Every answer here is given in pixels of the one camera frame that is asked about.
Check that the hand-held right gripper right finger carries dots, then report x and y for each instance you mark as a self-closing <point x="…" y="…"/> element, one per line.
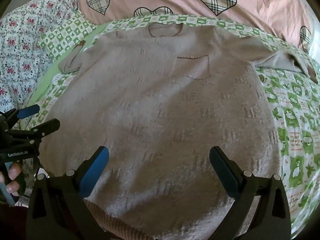
<point x="225" y="173"/>

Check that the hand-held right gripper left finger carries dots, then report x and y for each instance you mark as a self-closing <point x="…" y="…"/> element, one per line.
<point x="96" y="170"/>

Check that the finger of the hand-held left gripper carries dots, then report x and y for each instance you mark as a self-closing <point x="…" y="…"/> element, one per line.
<point x="28" y="111"/>
<point x="47" y="127"/>

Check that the beige knitted sweater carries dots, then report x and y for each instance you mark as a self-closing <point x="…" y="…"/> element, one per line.
<point x="155" y="105"/>

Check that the person's left hand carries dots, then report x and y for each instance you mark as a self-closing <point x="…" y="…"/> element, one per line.
<point x="14" y="170"/>

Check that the white floral quilt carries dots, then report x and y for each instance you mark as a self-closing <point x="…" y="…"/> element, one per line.
<point x="22" y="42"/>

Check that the green checked blanket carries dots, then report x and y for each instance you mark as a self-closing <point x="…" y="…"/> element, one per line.
<point x="295" y="120"/>

